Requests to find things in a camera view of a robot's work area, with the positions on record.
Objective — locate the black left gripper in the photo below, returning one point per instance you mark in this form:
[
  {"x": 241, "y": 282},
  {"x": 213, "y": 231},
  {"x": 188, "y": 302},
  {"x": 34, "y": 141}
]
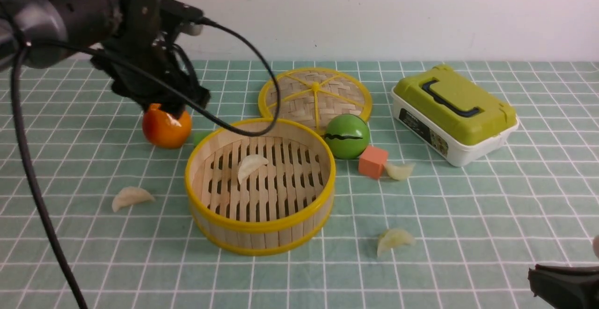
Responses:
[{"x": 146, "y": 39}]

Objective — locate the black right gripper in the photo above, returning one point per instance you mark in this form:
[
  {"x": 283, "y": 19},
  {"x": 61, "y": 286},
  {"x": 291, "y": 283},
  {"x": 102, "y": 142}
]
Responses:
[{"x": 566, "y": 287}]

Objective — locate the translucent dumpling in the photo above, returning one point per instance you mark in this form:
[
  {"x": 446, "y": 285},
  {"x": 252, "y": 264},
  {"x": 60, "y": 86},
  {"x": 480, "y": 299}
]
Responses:
[
  {"x": 399, "y": 172},
  {"x": 130, "y": 196},
  {"x": 393, "y": 238}
]

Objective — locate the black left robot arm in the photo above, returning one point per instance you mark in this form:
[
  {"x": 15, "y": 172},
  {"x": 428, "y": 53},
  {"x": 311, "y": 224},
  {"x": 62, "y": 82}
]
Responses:
[{"x": 79, "y": 23}]

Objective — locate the woven steamer lid yellow rim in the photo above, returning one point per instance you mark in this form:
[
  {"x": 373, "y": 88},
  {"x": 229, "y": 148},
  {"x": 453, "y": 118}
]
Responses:
[{"x": 313, "y": 96}]

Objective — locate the bamboo steamer tray yellow rim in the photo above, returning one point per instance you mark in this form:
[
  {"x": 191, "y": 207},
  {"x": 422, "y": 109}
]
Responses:
[{"x": 278, "y": 207}]

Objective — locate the orange pear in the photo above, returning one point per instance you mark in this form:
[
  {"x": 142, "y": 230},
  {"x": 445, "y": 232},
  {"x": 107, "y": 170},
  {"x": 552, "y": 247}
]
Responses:
[{"x": 163, "y": 130}]

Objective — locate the small green block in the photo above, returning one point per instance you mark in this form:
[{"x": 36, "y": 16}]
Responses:
[{"x": 199, "y": 136}]

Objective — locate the white box green lid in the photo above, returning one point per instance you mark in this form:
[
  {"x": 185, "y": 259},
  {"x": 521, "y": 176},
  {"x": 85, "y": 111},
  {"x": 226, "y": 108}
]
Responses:
[{"x": 460, "y": 120}]

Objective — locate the green ball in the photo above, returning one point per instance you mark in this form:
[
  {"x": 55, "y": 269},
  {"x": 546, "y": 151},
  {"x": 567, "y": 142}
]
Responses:
[{"x": 347, "y": 136}]

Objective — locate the orange foam cube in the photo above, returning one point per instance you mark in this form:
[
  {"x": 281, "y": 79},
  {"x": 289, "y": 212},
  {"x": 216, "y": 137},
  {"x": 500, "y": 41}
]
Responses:
[{"x": 372, "y": 162}]

